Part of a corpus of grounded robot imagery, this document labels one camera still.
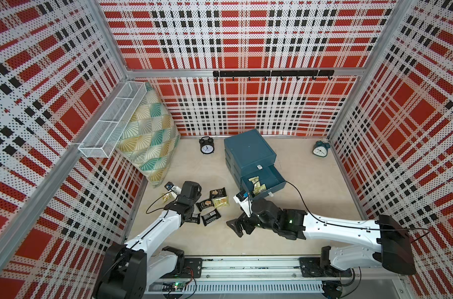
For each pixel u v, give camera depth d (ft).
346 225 1.52
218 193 3.06
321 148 3.54
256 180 2.91
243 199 2.07
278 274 2.39
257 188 2.82
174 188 2.51
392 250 1.28
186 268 2.40
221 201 2.98
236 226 2.08
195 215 2.83
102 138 2.29
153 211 2.02
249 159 2.69
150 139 2.82
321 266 2.15
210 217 2.82
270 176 3.07
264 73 2.90
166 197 2.35
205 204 2.98
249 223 2.06
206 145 3.55
